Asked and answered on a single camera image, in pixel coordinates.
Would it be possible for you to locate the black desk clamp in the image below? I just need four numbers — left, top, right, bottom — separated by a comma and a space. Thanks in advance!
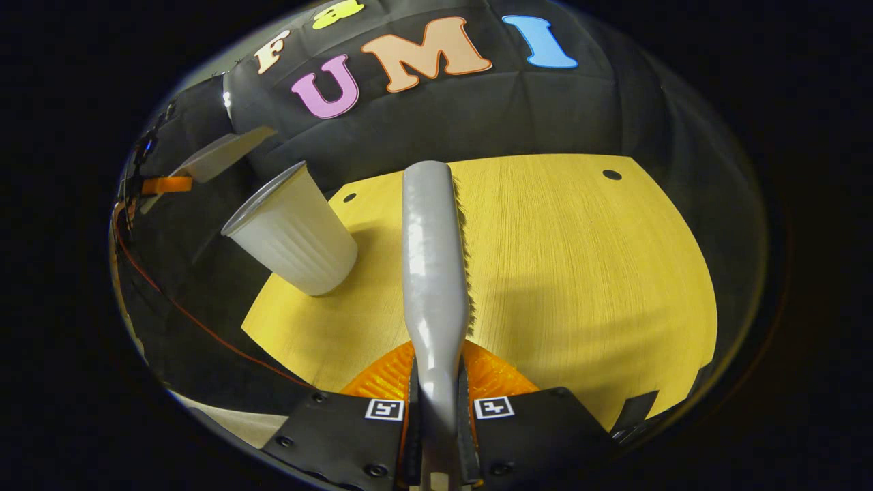
611, 390, 660, 442

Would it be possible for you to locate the wooden desktop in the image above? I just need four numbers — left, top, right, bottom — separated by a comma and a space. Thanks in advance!
240, 153, 719, 432

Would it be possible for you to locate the thin red cable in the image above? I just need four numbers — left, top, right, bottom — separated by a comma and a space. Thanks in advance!
111, 201, 316, 390

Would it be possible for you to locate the white ribbed garbage bin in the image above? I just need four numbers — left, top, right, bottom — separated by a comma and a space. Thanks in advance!
220, 160, 359, 297

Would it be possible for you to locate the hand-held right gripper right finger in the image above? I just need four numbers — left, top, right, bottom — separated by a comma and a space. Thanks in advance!
456, 340, 616, 489

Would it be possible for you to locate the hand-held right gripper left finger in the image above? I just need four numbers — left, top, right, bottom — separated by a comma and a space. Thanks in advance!
262, 340, 418, 489

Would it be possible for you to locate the grey plastic dustpan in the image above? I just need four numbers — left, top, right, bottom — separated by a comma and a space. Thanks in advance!
168, 125, 278, 184

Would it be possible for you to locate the small grey broom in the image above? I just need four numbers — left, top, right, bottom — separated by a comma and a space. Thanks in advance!
400, 160, 473, 491

